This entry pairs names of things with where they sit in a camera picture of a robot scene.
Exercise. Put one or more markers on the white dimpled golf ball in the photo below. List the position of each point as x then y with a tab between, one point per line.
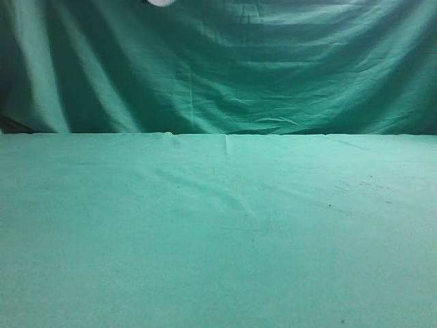
161	3

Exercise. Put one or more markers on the green table cloth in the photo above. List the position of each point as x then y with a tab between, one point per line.
162	230

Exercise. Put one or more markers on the green backdrop curtain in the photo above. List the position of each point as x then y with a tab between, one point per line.
219	67

